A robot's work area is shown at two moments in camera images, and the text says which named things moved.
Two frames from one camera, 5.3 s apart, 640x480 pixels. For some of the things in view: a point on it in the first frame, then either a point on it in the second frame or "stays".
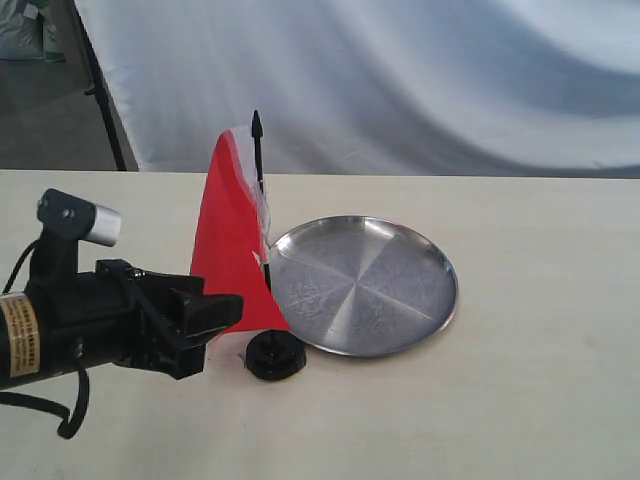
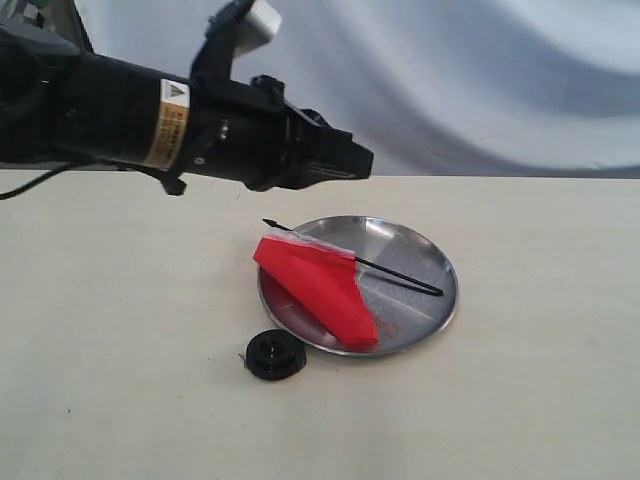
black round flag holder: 274,354 stays
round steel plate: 364,286 stays
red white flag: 233,239 to 324,275
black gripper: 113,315 to 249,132
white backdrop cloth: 480,88 stays
